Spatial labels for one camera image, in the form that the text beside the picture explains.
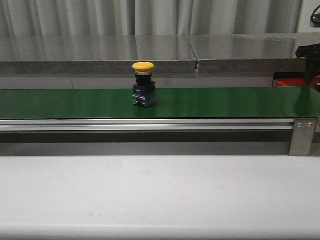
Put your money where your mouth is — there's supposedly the right steel counter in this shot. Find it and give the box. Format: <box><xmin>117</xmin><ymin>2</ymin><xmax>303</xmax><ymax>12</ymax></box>
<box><xmin>189</xmin><ymin>32</ymin><xmax>320</xmax><ymax>74</ymax></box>

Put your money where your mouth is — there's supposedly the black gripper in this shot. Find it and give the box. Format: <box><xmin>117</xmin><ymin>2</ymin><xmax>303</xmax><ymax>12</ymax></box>
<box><xmin>295</xmin><ymin>43</ymin><xmax>320</xmax><ymax>86</ymax></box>

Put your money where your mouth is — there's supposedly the steel conveyor support bracket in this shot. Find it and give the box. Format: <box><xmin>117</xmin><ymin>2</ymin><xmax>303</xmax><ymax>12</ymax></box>
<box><xmin>288</xmin><ymin>118</ymin><xmax>318</xmax><ymax>157</ymax></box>

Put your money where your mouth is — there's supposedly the red plastic tray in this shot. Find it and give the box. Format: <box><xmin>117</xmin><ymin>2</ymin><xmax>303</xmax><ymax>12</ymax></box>
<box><xmin>277</xmin><ymin>78</ymin><xmax>305</xmax><ymax>87</ymax></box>

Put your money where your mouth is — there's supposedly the aluminium conveyor side rail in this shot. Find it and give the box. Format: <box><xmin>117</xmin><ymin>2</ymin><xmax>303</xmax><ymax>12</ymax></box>
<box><xmin>0</xmin><ymin>118</ymin><xmax>295</xmax><ymax>132</ymax></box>

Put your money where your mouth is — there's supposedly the left steel counter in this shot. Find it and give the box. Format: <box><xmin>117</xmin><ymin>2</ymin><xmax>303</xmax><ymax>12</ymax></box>
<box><xmin>0</xmin><ymin>36</ymin><xmax>197</xmax><ymax>75</ymax></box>

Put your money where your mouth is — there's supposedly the steel counter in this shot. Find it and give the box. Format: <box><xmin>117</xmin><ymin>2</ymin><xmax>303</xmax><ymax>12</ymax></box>
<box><xmin>0</xmin><ymin>36</ymin><xmax>197</xmax><ymax>75</ymax></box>
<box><xmin>189</xmin><ymin>32</ymin><xmax>320</xmax><ymax>74</ymax></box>

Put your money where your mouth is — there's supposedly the grey curtain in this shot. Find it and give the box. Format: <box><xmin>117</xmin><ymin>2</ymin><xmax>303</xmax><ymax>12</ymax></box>
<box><xmin>0</xmin><ymin>0</ymin><xmax>302</xmax><ymax>37</ymax></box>

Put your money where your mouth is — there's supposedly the green conveyor belt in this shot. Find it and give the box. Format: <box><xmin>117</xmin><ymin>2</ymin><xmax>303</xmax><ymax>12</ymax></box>
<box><xmin>0</xmin><ymin>87</ymin><xmax>320</xmax><ymax>120</ymax></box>

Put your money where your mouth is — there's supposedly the yellow mushroom push button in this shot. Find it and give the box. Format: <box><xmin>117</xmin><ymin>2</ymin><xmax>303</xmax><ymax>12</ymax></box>
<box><xmin>132</xmin><ymin>62</ymin><xmax>156</xmax><ymax>108</ymax></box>

